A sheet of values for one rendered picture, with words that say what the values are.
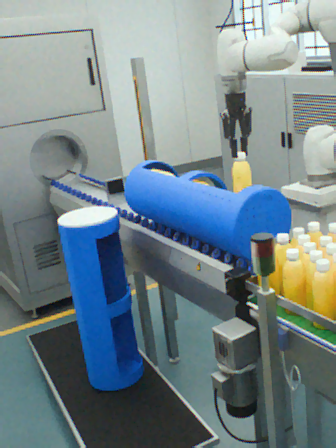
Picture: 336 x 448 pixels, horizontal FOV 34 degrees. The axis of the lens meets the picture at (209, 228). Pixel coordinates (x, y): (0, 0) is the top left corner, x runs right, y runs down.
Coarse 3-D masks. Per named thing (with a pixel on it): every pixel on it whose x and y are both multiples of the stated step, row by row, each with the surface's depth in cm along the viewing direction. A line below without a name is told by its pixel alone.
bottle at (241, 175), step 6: (240, 162) 203; (246, 162) 204; (234, 168) 204; (240, 168) 203; (246, 168) 203; (234, 174) 204; (240, 174) 203; (246, 174) 203; (234, 180) 205; (240, 180) 204; (246, 180) 204; (234, 186) 206; (240, 186) 205; (246, 186) 205; (234, 192) 207
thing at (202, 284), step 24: (96, 192) 343; (120, 240) 286; (144, 240) 264; (192, 240) 244; (144, 264) 278; (168, 264) 247; (192, 264) 230; (168, 288) 269; (192, 288) 240; (216, 288) 217; (216, 312) 234
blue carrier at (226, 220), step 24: (144, 168) 257; (168, 168) 273; (144, 192) 248; (168, 192) 232; (192, 192) 219; (216, 192) 209; (240, 192) 201; (264, 192) 200; (144, 216) 261; (168, 216) 233; (192, 216) 217; (216, 216) 203; (240, 216) 195; (264, 216) 202; (288, 216) 209; (216, 240) 208; (240, 240) 198
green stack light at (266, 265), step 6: (252, 258) 146; (258, 258) 144; (264, 258) 144; (270, 258) 144; (252, 264) 147; (258, 264) 145; (264, 264) 145; (270, 264) 145; (252, 270) 148; (258, 270) 146; (264, 270) 145; (270, 270) 145
